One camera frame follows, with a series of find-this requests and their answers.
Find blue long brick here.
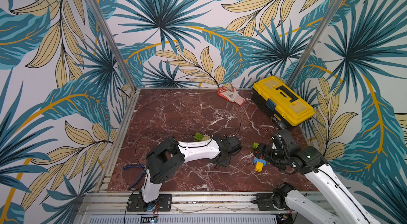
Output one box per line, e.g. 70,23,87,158
253,157,267,166

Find light green square brick front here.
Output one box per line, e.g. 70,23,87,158
252,142,259,149

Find yellow square brick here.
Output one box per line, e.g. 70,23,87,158
255,162,263,173

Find light green long brick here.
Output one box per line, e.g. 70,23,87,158
194,132,205,141

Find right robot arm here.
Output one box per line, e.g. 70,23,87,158
252,143,379,224

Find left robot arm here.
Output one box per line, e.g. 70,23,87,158
141,136,242,205

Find yellow black toolbox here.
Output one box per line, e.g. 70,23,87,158
252,76,315,130

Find red white work glove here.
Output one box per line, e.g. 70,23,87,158
217,87,247,106

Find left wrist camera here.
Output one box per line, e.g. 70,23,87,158
223,136,242,155

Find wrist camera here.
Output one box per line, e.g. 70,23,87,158
271,129,295,150
223,136,242,155

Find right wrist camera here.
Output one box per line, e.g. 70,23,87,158
271,129,295,150

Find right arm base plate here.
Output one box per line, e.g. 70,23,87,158
250,193,290,211

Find blue handled pliers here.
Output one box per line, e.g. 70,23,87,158
122,164,146,190

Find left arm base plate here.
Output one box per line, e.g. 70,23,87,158
126,193,172,212

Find aluminium front rail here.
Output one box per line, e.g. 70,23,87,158
72,191,350,224

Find right aluminium post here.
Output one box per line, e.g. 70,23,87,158
286,0,344,89

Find aluminium post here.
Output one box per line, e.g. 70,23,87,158
86,0,137,92
286,0,344,89

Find left aluminium post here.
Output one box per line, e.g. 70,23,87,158
86,0,137,92

